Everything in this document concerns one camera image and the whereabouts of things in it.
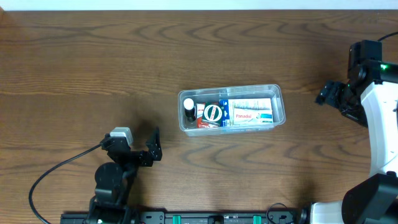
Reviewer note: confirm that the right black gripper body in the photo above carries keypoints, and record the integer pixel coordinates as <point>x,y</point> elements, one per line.
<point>333,95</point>

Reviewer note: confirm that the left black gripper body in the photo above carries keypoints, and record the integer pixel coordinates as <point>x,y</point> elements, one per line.
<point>140,158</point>

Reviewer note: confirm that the black bottle white cap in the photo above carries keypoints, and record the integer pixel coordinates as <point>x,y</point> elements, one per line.
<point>189,109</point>

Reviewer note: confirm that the red and white box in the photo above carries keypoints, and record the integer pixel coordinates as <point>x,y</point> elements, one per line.
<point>202,124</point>

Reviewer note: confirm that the dark green square box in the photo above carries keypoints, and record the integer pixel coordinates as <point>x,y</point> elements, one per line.
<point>212,114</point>

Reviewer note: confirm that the blue cooling patch box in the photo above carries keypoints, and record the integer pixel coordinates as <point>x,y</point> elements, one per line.
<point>228,107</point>

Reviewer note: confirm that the white Panadol box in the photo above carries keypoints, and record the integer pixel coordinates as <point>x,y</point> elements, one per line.
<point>249,116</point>

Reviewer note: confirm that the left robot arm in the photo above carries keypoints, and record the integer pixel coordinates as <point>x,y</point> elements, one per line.
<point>114,179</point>

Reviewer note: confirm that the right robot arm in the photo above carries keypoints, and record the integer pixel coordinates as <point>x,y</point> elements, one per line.
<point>369,97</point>

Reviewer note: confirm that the clear plastic container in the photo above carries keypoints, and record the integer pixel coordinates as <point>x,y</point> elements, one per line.
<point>214,95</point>

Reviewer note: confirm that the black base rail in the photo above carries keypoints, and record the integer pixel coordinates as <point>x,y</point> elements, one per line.
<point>222,218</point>

